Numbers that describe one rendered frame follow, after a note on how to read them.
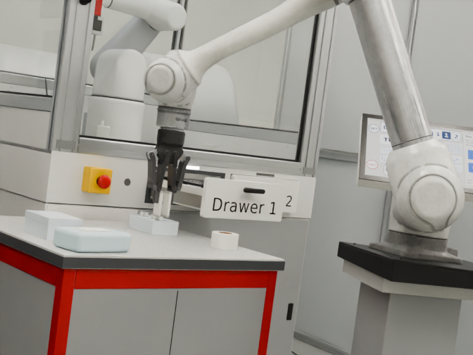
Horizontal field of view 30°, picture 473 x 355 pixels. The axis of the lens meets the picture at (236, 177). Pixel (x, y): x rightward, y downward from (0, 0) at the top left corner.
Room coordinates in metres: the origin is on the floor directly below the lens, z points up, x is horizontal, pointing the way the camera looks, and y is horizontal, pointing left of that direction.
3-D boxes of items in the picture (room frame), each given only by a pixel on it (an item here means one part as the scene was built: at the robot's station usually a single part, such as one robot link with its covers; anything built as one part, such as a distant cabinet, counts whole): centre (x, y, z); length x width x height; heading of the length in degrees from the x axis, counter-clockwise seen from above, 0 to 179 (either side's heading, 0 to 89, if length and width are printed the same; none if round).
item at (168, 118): (2.38, 0.19, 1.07); 0.09 x 0.09 x 0.06
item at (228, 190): (2.51, -0.03, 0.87); 0.29 x 0.02 x 0.11; 129
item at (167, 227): (2.43, 0.21, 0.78); 0.12 x 0.08 x 0.04; 37
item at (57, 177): (3.13, 0.42, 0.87); 1.02 x 0.95 x 0.14; 129
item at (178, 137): (2.38, 0.19, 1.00); 0.08 x 0.07 x 0.09; 127
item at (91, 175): (2.51, 0.39, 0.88); 0.07 x 0.05 x 0.07; 129
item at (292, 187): (2.93, -0.10, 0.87); 0.29 x 0.02 x 0.11; 129
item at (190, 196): (2.68, 0.10, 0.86); 0.40 x 0.26 x 0.06; 39
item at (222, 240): (2.27, 0.01, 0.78); 0.07 x 0.07 x 0.04
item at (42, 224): (2.07, 0.41, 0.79); 0.13 x 0.09 x 0.05; 38
